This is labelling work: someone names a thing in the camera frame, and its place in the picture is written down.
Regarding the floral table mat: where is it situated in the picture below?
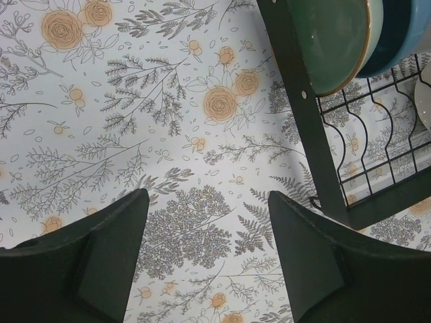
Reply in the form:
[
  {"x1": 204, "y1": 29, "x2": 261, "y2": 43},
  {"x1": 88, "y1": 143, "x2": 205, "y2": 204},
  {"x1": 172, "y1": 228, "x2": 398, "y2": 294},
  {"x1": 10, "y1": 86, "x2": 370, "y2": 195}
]
[{"x1": 0, "y1": 0, "x2": 431, "y2": 323}]

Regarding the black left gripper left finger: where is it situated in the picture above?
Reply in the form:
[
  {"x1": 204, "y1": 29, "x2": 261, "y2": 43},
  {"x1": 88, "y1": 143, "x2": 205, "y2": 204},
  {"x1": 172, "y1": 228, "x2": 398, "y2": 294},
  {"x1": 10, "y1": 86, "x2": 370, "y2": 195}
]
[{"x1": 1, "y1": 188, "x2": 150, "y2": 322}]

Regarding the black wire dish rack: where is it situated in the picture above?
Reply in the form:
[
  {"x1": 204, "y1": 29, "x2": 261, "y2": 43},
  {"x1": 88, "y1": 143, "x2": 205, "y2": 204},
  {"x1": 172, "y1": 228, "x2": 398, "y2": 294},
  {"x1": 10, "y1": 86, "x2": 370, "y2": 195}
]
[{"x1": 258, "y1": 1, "x2": 430, "y2": 229}]

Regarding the pale green ceramic bowl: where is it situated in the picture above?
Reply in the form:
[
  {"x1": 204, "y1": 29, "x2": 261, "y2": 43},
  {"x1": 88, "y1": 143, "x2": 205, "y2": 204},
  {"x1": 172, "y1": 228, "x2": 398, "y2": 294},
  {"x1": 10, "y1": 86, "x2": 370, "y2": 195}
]
[{"x1": 288, "y1": 0, "x2": 384, "y2": 97}]

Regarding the blue ceramic bowl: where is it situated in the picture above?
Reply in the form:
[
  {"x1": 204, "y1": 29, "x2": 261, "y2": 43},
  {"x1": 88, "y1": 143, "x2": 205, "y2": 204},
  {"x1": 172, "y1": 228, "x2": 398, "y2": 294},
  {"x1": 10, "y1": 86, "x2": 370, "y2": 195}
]
[{"x1": 357, "y1": 0, "x2": 430, "y2": 79}]

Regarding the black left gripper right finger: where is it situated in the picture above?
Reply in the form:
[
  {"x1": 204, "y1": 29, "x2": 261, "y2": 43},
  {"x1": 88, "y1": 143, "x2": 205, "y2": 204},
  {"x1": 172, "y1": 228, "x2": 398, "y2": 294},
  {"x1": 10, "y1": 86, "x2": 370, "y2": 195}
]
[{"x1": 269, "y1": 191, "x2": 430, "y2": 322}]

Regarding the plain white bowl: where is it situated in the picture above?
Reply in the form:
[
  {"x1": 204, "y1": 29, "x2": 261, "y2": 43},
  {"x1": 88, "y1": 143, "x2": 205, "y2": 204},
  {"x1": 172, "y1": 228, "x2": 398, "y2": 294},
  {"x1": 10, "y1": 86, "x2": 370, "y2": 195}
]
[{"x1": 414, "y1": 64, "x2": 431, "y2": 131}]

